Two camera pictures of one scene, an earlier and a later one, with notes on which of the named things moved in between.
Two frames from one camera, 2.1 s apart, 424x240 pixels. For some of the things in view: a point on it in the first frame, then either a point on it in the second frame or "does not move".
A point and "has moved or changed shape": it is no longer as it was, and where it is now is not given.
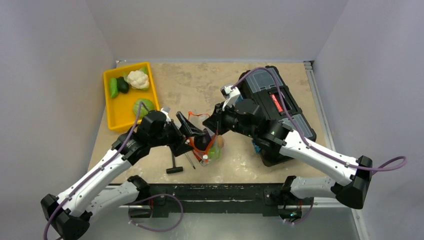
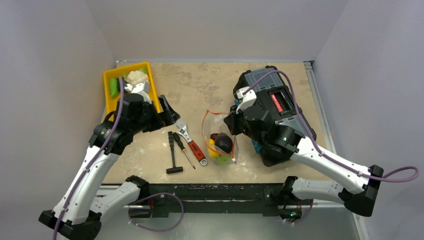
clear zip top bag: (207, 147) has moved or changed shape
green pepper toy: (114, 91) does not move
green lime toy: (215, 153) -> (222, 159)
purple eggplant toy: (202, 142) -> (224, 142)
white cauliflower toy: (138, 79) does not move
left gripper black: (179, 146) -> (160, 120)
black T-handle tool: (174, 169) does not move
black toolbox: (266, 85) does not move
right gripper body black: (218, 118) -> (236, 121)
